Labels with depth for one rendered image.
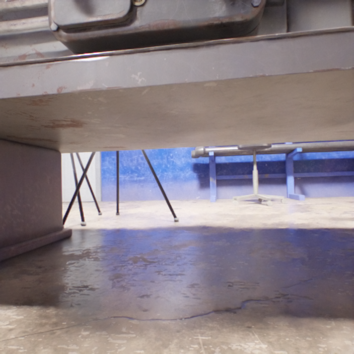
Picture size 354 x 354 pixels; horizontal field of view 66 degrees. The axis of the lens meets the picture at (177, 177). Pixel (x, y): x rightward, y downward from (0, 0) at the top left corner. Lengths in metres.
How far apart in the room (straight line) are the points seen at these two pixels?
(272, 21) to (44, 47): 0.56
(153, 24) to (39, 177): 0.84
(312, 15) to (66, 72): 0.54
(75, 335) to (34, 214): 0.76
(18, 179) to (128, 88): 0.71
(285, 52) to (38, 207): 1.02
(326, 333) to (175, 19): 0.56
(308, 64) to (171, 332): 0.47
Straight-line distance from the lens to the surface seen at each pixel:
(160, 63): 0.51
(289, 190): 3.84
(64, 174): 4.45
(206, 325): 0.51
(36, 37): 0.86
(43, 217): 1.25
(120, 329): 0.51
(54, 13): 0.61
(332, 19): 0.77
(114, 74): 0.53
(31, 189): 1.19
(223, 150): 3.39
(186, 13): 0.55
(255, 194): 2.91
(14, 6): 0.82
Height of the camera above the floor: 0.23
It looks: 1 degrees up
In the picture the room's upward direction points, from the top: 2 degrees counter-clockwise
